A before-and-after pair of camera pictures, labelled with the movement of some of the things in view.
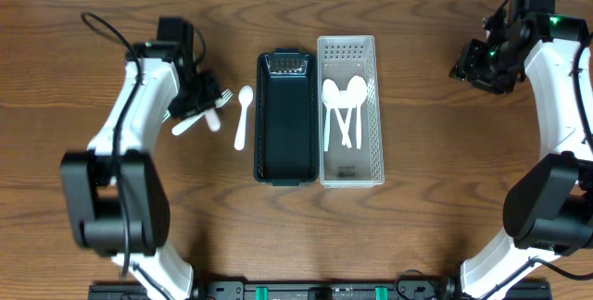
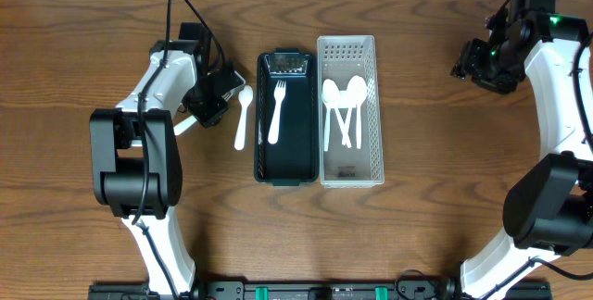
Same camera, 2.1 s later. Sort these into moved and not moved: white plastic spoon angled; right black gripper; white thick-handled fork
Moved: white thick-handled fork
Not moved: right black gripper; white plastic spoon angled
